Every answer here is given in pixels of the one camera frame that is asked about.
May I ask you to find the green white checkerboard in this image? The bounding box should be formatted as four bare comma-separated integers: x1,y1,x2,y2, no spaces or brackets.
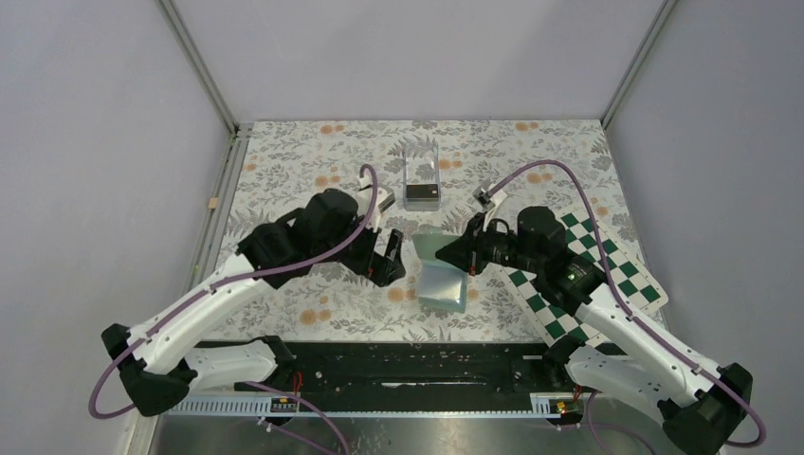
505,209,669,348

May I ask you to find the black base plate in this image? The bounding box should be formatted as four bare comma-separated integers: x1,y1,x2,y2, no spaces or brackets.
171,336,620,412

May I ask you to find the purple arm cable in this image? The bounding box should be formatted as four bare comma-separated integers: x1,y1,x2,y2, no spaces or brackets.
486,159,768,455
87,163,379,455

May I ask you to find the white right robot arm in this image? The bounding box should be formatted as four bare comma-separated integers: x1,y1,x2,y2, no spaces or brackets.
435,206,753,454

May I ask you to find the green card holder wallet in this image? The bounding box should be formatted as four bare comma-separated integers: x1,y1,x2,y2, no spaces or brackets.
412,232,468,313

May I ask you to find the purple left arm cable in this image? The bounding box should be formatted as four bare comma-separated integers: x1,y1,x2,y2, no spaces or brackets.
87,163,379,455

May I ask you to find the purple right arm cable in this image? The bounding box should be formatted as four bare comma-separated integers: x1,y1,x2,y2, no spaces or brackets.
486,159,768,455

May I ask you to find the floral patterned table mat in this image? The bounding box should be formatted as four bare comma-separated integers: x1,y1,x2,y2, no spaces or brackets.
211,120,668,344

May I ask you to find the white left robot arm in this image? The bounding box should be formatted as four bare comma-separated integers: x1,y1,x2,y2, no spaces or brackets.
101,185,406,416

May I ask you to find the clear card box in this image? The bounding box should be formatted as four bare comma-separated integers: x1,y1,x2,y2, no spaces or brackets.
402,136,441,211

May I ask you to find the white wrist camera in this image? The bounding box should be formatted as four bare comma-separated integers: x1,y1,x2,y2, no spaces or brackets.
355,176,395,232
472,187,507,212

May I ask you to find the dark credit card stack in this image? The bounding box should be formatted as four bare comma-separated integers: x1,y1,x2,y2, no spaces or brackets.
405,184,440,201

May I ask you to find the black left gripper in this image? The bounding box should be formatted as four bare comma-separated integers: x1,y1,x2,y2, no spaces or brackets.
316,210,406,286

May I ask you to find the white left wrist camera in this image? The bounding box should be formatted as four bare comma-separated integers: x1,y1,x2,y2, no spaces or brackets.
355,176,395,232

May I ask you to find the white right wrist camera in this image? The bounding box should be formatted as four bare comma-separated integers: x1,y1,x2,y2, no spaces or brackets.
472,187,507,212

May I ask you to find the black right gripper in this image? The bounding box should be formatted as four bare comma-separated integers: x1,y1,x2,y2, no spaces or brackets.
435,211,543,277

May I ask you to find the aluminium frame rail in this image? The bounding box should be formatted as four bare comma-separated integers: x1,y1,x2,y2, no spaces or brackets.
125,124,272,416

